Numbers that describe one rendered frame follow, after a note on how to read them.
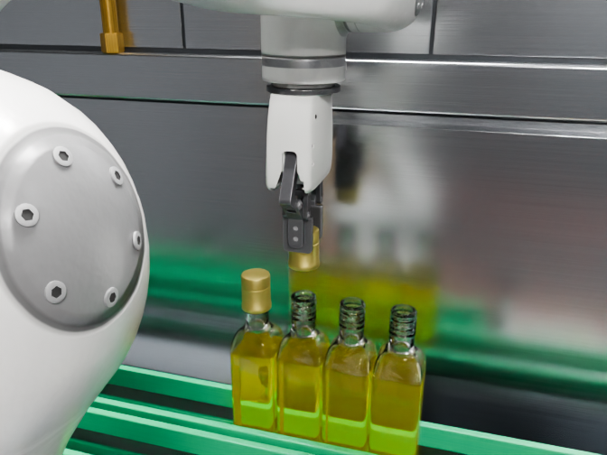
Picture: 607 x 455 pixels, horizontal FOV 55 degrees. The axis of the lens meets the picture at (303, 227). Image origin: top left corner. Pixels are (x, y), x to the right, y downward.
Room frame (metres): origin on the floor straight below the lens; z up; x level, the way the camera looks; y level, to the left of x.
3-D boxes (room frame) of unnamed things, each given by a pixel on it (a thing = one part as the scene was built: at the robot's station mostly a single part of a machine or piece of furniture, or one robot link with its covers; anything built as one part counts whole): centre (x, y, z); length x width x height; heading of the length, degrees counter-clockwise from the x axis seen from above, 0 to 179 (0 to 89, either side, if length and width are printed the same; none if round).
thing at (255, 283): (0.62, 0.06, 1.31); 0.04 x 0.04 x 0.04
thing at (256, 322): (0.62, 0.06, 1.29); 0.03 x 0.03 x 0.05
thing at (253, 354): (0.62, 0.06, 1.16); 0.06 x 0.06 x 0.21; 74
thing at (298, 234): (0.58, 0.01, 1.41); 0.03 x 0.03 x 0.07; 74
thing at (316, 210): (0.64, -0.01, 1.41); 0.03 x 0.03 x 0.07; 74
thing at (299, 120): (0.61, 0.00, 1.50); 0.10 x 0.07 x 0.11; 164
